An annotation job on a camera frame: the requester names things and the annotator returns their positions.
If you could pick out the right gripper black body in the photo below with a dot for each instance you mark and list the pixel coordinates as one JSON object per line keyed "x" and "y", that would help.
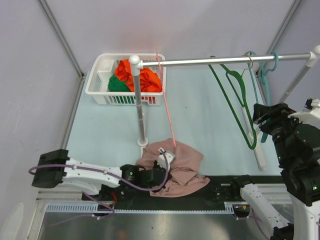
{"x": 279, "y": 124}

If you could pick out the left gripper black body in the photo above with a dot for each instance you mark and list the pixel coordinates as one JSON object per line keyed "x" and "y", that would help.
{"x": 155, "y": 164}

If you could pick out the pink t shirt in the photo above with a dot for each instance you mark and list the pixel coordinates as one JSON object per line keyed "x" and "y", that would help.
{"x": 184, "y": 169}

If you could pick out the teal plastic hanger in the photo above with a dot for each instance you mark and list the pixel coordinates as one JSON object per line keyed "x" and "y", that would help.
{"x": 264, "y": 81}

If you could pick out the orange t shirt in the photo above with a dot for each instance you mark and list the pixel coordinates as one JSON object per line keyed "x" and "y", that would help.
{"x": 149, "y": 80}

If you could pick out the pink wire hanger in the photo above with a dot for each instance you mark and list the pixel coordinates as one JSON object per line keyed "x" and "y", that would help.
{"x": 161, "y": 71}

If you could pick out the green t shirt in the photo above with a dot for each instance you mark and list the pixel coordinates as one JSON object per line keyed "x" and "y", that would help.
{"x": 115, "y": 85}

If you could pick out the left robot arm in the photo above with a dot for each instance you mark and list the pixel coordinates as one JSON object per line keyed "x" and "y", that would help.
{"x": 56, "y": 168}

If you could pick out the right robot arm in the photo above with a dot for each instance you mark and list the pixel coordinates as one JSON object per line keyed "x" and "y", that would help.
{"x": 297, "y": 146}

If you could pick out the white plastic basket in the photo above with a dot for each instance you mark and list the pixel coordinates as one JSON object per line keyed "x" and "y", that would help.
{"x": 104, "y": 68}

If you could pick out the silver clothes rack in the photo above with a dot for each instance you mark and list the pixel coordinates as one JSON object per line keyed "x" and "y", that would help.
{"x": 136, "y": 64}

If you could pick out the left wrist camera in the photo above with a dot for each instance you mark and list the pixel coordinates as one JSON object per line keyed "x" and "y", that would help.
{"x": 165, "y": 159}

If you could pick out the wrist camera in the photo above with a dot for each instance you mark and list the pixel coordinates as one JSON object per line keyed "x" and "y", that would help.
{"x": 165, "y": 159}
{"x": 310, "y": 113}

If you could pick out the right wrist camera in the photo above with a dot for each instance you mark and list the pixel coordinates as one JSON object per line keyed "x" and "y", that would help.
{"x": 310, "y": 113}

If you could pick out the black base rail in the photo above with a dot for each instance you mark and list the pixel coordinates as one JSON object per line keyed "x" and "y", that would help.
{"x": 205, "y": 194}

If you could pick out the gold wire hanger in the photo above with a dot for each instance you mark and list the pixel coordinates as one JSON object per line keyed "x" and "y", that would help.
{"x": 250, "y": 64}

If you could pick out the white cable duct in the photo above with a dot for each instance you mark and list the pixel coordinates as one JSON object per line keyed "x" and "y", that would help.
{"x": 96, "y": 208}

